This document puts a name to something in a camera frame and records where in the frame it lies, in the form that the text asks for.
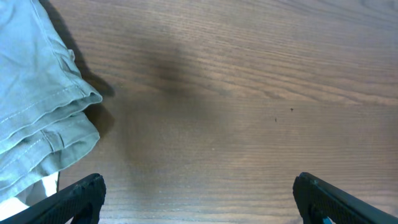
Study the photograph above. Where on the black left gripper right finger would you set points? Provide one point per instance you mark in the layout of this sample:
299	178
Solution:
319	202

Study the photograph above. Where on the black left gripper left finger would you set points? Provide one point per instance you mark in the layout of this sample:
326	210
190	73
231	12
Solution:
79	203

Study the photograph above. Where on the folded white garment under khaki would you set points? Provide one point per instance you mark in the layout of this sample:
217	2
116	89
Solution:
35	193

